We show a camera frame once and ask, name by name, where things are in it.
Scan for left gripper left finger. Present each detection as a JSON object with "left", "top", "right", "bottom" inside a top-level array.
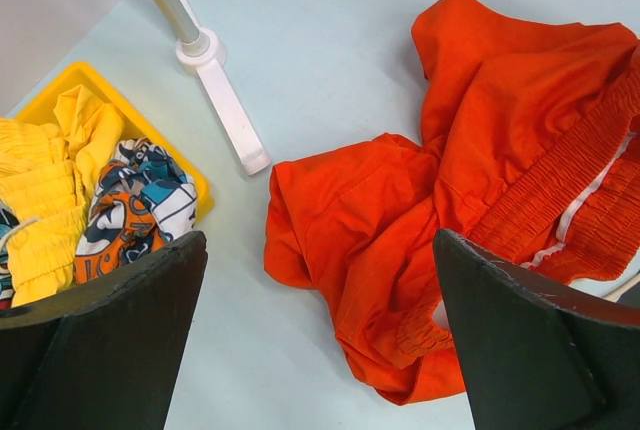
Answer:
[{"left": 1, "top": 231, "right": 207, "bottom": 429}]

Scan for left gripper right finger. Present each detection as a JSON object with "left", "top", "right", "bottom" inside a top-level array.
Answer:
[{"left": 433, "top": 229, "right": 639, "bottom": 429}]

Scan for comic print shorts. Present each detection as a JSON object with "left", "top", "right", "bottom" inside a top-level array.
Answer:
[{"left": 0, "top": 137, "right": 198, "bottom": 311}]

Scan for yellow shorts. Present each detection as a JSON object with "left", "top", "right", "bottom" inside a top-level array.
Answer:
[{"left": 1, "top": 85, "right": 124, "bottom": 306}]

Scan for yellow plastic bin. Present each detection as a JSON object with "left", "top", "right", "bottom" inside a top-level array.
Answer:
[{"left": 13, "top": 60, "right": 216, "bottom": 224}]

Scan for white clothes rack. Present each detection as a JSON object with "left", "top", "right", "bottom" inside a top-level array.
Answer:
[{"left": 153, "top": 0, "right": 271, "bottom": 176}]

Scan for orange shorts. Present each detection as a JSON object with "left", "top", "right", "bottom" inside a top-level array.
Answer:
[{"left": 264, "top": 0, "right": 639, "bottom": 405}]

